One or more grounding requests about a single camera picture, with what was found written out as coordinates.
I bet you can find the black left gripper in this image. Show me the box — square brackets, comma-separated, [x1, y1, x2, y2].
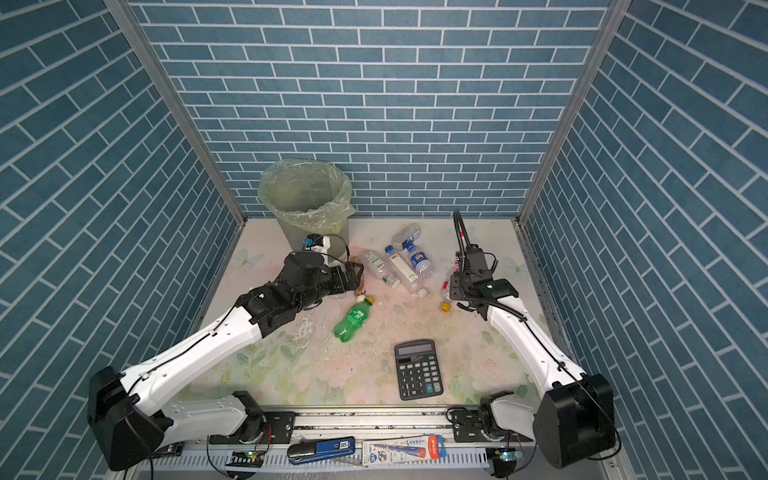
[293, 261, 365, 316]

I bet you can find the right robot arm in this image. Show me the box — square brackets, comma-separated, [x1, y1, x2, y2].
[449, 211, 623, 469]

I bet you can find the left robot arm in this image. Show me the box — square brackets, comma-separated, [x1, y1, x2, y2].
[87, 251, 364, 471]

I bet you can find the grey mesh waste bin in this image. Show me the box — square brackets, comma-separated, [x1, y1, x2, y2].
[259, 159, 356, 256]

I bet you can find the green plastic bin liner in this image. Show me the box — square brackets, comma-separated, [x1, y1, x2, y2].
[257, 159, 358, 237]

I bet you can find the brown Nescafe coffee bottle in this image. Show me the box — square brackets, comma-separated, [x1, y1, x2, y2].
[354, 263, 366, 302]

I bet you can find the green Sprite bottle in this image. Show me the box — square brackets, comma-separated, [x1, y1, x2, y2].
[333, 296, 374, 343]

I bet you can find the clear bottle red label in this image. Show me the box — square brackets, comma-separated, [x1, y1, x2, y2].
[440, 278, 451, 313]

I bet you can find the clear bottle white barcode label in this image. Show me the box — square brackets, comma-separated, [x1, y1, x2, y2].
[385, 245, 429, 298]

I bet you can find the black desk calculator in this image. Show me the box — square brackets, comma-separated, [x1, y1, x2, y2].
[394, 339, 444, 401]

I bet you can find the blue black stapler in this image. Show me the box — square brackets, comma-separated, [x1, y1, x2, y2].
[287, 436, 356, 465]

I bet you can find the white red pen package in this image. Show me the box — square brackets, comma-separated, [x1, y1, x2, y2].
[361, 435, 447, 467]

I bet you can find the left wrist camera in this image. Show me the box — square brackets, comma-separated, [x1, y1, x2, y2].
[304, 234, 331, 254]

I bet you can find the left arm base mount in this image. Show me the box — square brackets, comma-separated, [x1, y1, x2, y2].
[209, 390, 297, 445]

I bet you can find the aluminium rail frame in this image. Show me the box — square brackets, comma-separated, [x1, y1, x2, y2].
[107, 404, 637, 480]

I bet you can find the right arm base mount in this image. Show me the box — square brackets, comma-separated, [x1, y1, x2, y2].
[445, 391, 534, 443]

